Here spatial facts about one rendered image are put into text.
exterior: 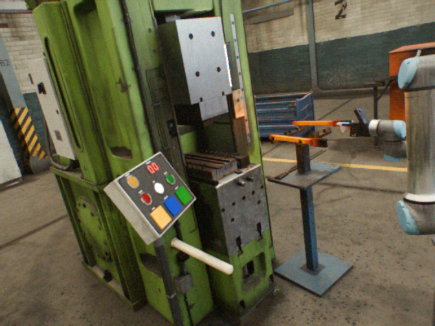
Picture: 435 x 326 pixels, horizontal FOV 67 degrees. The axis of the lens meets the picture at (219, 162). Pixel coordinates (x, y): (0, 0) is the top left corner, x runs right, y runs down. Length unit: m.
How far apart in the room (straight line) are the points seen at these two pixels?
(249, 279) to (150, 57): 1.49
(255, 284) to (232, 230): 0.48
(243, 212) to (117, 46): 1.11
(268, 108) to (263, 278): 3.76
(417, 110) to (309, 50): 8.25
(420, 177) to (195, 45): 1.17
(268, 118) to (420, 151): 4.29
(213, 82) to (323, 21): 7.90
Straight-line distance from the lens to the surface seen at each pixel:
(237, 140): 2.12
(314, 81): 9.71
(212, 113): 1.78
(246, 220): 2.00
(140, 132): 1.69
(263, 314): 2.29
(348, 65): 9.39
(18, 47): 7.66
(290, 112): 5.50
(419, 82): 1.52
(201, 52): 1.75
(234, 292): 2.15
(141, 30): 1.73
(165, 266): 1.64
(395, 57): 4.98
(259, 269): 2.33
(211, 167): 1.86
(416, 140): 1.54
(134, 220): 1.33
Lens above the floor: 1.58
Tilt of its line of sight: 18 degrees down
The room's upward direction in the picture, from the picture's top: 10 degrees counter-clockwise
